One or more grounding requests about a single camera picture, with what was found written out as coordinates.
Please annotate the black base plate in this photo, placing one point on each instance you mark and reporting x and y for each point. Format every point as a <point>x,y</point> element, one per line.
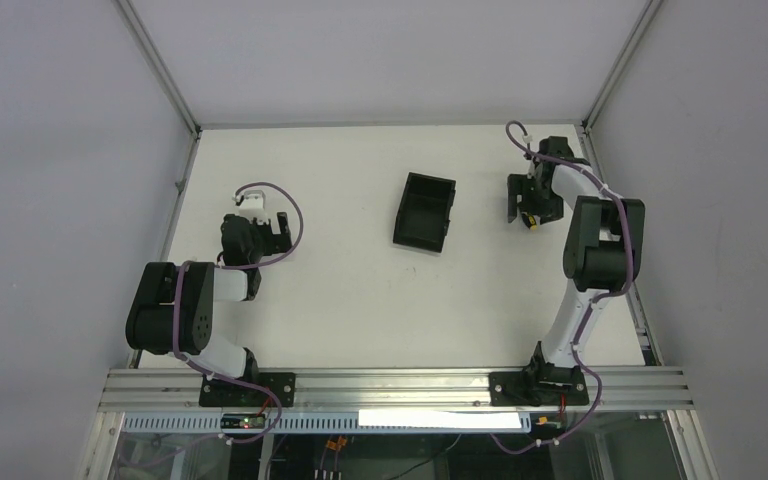
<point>221,394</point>
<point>521,388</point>

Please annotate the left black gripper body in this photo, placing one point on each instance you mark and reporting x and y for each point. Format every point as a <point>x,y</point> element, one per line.
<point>277,234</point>

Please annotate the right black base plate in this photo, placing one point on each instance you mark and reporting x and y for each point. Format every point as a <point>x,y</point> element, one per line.
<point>521,388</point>

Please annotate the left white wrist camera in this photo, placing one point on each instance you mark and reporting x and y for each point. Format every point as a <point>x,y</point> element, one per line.
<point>251,205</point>

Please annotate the black plastic bin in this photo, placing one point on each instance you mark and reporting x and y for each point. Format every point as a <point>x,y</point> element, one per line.
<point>423,215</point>

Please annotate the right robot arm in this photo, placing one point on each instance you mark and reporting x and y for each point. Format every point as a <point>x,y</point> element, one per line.
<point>601,258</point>

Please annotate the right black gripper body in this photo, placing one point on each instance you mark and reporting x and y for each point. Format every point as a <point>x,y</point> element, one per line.
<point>529,201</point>

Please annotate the black yellow screwdriver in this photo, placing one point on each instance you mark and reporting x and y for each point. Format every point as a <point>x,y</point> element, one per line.
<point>531,221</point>

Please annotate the small green circuit board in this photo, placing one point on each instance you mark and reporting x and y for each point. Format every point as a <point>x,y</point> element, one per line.
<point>233,422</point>

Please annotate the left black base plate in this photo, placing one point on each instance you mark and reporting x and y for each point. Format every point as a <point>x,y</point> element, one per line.
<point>221,394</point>

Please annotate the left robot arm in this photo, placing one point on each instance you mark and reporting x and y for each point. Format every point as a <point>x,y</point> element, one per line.
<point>173,308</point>

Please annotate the white slotted cable duct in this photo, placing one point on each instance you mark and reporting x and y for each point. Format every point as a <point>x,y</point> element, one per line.
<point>365,421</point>

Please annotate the aluminium frame rail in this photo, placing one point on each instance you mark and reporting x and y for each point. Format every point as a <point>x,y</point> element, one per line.
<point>625,389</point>

